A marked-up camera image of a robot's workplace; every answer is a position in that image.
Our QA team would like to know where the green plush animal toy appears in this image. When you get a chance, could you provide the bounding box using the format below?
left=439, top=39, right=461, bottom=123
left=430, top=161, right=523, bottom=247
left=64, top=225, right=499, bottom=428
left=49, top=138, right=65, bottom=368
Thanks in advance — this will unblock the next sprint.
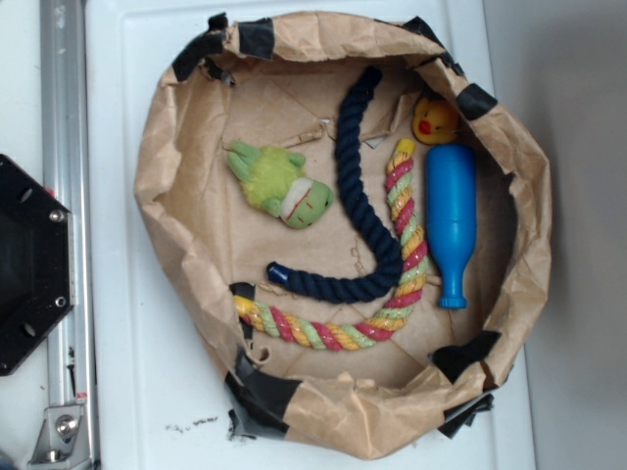
left=226, top=141, right=334, bottom=229

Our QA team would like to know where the brown paper bag bin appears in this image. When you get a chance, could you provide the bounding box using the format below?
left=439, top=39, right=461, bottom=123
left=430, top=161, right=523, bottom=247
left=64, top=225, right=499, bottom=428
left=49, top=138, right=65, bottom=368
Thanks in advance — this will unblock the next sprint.
left=134, top=12, right=553, bottom=460

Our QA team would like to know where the blue plastic bottle toy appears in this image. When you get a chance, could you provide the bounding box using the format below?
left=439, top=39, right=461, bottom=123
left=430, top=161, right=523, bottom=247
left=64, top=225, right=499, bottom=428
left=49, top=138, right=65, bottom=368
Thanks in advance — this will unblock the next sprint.
left=425, top=144, right=477, bottom=309

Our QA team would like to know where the yellow rubber duck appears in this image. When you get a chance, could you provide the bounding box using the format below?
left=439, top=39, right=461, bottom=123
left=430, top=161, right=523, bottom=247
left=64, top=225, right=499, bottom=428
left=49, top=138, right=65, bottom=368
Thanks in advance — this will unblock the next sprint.
left=411, top=97, right=459, bottom=146

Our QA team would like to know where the multicolour twisted rope toy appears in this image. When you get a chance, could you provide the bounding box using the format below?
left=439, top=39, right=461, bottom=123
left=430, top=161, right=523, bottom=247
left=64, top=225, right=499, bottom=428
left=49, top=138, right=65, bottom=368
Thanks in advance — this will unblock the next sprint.
left=234, top=138, right=429, bottom=352

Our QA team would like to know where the dark blue rope toy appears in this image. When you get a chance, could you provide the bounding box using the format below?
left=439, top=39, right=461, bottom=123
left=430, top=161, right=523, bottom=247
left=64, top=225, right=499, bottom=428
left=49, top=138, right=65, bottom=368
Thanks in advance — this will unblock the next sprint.
left=266, top=67, right=403, bottom=304

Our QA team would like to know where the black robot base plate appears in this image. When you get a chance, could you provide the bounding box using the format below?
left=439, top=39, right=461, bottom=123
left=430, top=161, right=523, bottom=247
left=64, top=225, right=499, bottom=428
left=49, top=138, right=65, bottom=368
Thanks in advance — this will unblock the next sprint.
left=1, top=155, right=72, bottom=377

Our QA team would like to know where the aluminium rail extrusion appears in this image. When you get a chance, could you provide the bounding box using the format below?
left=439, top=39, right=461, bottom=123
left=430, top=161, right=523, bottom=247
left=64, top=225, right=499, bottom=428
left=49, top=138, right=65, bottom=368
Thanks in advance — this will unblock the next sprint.
left=40, top=1, right=100, bottom=469

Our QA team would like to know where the metal corner bracket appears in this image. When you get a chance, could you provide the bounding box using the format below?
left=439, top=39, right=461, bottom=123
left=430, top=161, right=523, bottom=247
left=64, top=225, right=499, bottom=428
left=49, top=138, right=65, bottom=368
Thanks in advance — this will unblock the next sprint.
left=27, top=404, right=91, bottom=469

